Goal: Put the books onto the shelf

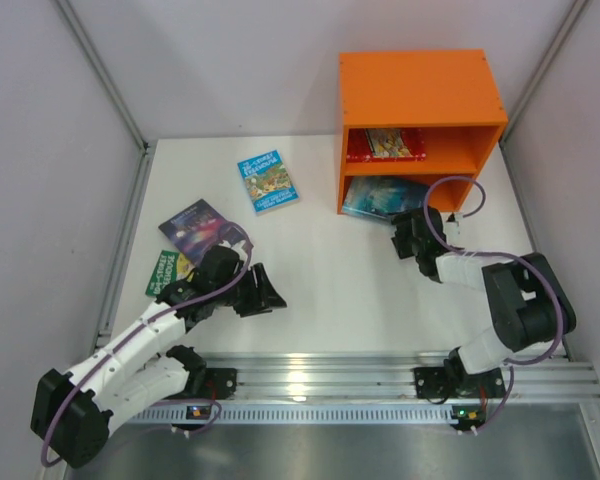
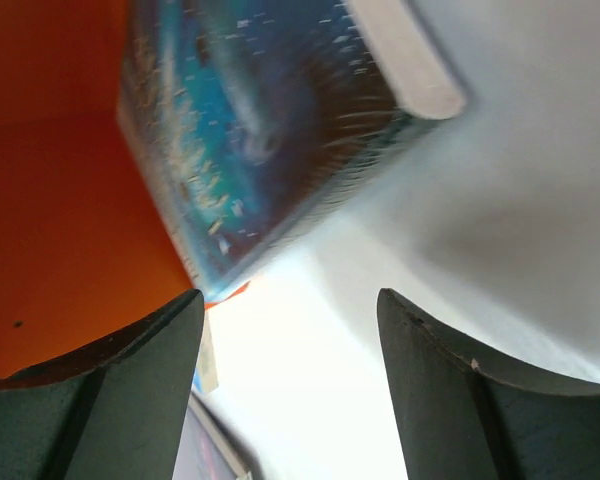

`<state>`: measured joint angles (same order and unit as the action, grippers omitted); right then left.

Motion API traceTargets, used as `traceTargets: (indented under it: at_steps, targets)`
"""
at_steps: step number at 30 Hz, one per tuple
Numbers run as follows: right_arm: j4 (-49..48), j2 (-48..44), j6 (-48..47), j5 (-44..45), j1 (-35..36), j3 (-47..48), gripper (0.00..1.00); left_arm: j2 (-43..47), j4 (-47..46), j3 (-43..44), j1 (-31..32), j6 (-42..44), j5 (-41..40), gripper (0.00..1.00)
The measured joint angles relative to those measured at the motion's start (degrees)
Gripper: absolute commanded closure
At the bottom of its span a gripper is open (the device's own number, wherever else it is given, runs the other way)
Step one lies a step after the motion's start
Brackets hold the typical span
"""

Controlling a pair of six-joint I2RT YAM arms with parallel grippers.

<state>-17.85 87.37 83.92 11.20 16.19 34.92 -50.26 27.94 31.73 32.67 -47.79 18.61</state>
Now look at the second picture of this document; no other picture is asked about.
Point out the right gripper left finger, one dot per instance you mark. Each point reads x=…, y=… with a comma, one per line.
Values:
x=111, y=409

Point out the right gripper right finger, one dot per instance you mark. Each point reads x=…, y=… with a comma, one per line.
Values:
x=465, y=410

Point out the dark purple galaxy book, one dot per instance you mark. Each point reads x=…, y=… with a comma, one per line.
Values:
x=207, y=452

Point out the teal ocean cover book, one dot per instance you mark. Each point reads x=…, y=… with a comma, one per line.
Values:
x=251, y=121

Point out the light blue treehouse book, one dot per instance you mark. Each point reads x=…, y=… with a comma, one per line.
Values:
x=205, y=379

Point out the orange wooden shelf cabinet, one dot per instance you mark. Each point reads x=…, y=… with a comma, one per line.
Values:
x=83, y=252

